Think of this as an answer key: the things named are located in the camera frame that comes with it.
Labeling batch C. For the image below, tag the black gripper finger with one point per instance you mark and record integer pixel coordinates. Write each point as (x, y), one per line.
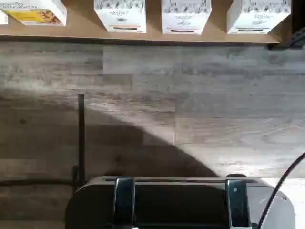
(238, 205)
(124, 202)

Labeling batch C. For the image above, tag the white box with green strip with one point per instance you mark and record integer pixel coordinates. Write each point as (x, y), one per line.
(257, 16)

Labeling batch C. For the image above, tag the brown low shelf board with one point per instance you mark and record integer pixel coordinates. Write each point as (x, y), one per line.
(71, 33)

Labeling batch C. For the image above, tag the white box with orange strip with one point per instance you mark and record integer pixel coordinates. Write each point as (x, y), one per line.
(124, 16)

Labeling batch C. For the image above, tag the white box with pink strip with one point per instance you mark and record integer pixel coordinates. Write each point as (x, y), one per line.
(183, 16)

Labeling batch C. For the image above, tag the white and yellow granola box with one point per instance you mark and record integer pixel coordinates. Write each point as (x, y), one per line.
(43, 12)

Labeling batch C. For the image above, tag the white box edge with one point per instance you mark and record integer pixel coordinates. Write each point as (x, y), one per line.
(3, 17)

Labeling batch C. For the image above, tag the black thin rod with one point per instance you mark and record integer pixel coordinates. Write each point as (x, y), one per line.
(81, 143)

